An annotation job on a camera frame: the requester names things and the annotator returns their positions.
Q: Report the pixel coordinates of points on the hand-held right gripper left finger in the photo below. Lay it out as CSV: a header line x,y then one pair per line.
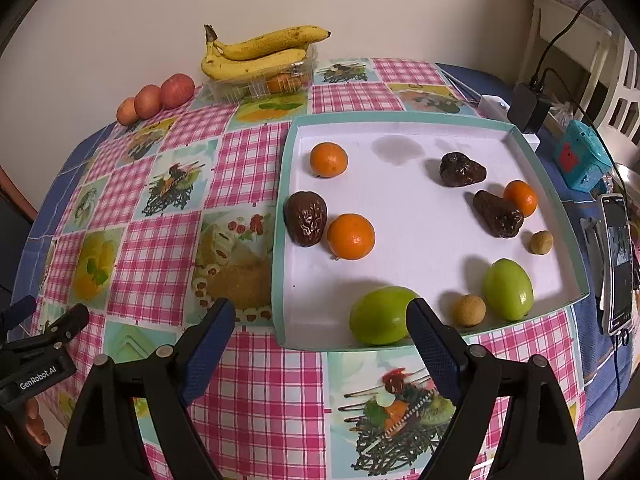
x,y
210,350

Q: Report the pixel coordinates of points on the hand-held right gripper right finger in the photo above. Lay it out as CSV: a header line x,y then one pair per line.
x,y
435,355

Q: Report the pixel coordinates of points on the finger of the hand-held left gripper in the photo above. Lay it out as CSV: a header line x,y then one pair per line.
x,y
60,327
17,312

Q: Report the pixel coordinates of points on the green apple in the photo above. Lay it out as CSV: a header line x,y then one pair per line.
x,y
382,315

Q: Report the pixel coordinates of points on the teal cardboard tray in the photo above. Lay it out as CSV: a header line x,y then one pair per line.
x,y
425,260

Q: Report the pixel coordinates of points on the green jujube fruit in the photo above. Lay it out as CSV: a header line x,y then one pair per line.
x,y
507,290

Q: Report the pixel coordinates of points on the tangerine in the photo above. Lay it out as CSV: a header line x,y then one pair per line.
x,y
521,197
351,236
328,160

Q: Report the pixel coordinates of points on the dark brown avocado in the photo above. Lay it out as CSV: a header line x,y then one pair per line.
x,y
305,219
497,215
461,170

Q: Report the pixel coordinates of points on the person's left hand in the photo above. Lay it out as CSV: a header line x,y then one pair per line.
x,y
37,422

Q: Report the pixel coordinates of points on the pink checked tablecloth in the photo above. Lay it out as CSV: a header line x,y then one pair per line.
x,y
160,240

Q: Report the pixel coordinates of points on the smartphone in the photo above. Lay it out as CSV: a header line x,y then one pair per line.
x,y
617,260

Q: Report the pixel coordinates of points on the red apple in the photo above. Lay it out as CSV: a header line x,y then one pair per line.
x,y
127,111
177,91
148,102

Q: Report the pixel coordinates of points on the white power strip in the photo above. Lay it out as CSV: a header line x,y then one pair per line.
x,y
497,106

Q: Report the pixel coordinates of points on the clear plastic container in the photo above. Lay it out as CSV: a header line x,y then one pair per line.
x,y
235,90

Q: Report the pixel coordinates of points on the black power adapter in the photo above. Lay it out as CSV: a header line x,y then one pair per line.
x,y
530,107

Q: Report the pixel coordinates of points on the orange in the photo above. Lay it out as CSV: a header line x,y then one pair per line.
x,y
282,84

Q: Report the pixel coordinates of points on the yellow banana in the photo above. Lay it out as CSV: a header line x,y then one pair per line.
x,y
270,42
250,66

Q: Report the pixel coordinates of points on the white wooden shelf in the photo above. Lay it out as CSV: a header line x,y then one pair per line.
x,y
565,35

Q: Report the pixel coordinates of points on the teal toy camera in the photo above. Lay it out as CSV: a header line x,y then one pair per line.
x,y
580,157

